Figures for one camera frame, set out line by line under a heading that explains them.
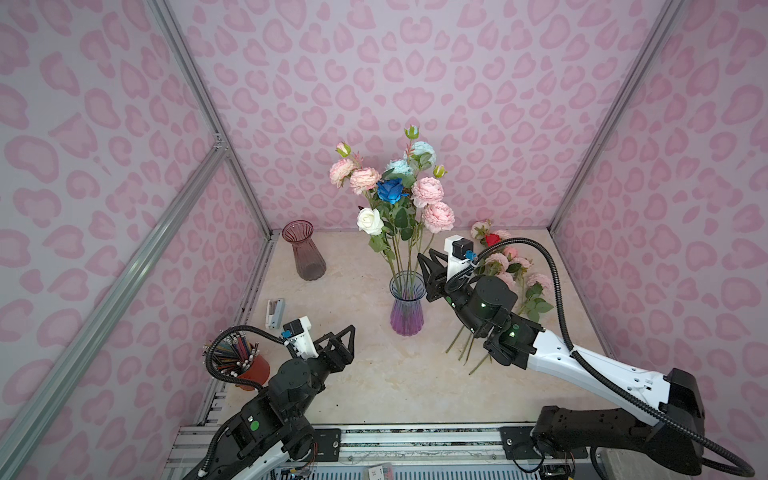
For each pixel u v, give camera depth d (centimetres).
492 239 109
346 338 67
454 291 56
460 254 53
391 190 63
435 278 57
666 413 39
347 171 68
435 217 66
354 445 75
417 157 70
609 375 43
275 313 95
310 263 101
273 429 52
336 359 62
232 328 53
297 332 61
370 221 58
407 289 83
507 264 100
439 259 56
